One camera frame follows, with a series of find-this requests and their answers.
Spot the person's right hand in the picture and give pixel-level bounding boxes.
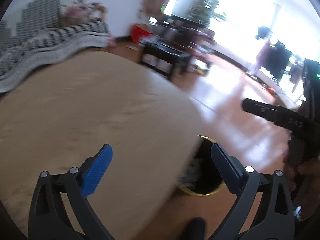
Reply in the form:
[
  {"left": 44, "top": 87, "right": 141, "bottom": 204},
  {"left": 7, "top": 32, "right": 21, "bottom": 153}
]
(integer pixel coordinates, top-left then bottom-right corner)
[{"left": 283, "top": 134, "right": 319, "bottom": 222}]

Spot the black gold-rimmed trash bin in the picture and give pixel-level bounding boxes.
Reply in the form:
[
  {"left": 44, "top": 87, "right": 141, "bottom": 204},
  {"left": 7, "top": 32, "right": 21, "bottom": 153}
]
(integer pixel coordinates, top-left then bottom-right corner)
[{"left": 176, "top": 135, "right": 225, "bottom": 197}]

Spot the black white striped sofa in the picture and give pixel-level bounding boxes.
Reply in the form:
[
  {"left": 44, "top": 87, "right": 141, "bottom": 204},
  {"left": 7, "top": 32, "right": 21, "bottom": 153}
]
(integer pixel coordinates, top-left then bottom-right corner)
[{"left": 0, "top": 0, "right": 113, "bottom": 94}]

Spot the black coffee table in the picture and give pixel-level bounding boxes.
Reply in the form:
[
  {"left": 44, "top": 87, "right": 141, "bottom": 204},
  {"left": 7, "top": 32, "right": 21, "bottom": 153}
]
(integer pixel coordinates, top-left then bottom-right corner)
[{"left": 139, "top": 42, "right": 193, "bottom": 81}]

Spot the red plastic bag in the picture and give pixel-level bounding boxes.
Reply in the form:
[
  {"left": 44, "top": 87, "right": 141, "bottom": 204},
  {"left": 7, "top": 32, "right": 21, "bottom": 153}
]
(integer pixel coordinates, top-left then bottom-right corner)
[{"left": 130, "top": 23, "right": 152, "bottom": 43}]

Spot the green potted plant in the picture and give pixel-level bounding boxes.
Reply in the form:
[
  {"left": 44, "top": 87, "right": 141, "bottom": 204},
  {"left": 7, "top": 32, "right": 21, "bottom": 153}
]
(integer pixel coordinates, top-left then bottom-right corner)
[{"left": 187, "top": 0, "right": 220, "bottom": 28}]

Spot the pink floral cushion pile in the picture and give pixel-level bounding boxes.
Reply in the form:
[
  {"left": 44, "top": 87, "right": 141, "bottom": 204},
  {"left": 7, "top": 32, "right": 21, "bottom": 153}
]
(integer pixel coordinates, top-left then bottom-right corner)
[{"left": 60, "top": 2, "right": 108, "bottom": 27}]

